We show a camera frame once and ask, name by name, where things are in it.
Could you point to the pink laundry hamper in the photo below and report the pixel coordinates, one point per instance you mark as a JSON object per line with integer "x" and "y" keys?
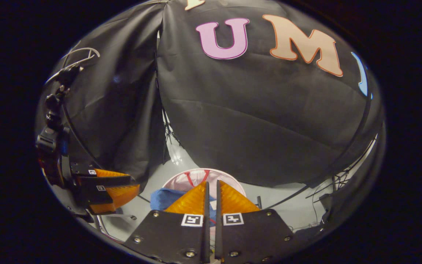
{"x": 196, "y": 176}

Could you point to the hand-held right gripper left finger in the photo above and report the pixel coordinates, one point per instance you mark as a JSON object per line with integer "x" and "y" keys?
{"x": 206, "y": 234}

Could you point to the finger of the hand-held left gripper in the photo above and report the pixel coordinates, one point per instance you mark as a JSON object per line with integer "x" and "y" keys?
{"x": 104, "y": 180}
{"x": 93, "y": 196}

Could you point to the black backdrop stand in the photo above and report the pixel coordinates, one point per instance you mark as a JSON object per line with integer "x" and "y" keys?
{"x": 167, "y": 128}

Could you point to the white plastic hanger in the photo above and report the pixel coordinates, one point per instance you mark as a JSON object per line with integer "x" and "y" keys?
{"x": 82, "y": 49}

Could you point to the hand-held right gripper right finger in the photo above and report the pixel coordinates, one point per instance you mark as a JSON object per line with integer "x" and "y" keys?
{"x": 218, "y": 234}

